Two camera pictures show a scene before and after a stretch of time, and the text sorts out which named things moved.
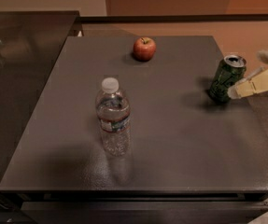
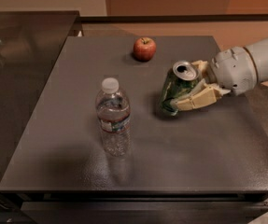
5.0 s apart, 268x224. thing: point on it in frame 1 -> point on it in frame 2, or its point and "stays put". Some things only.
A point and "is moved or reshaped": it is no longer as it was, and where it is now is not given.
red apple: x=144 y=49 stays put
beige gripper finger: x=266 y=56 -> x=204 y=67
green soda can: x=230 y=69 is moved or reshaped
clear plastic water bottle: x=114 y=119 stays put
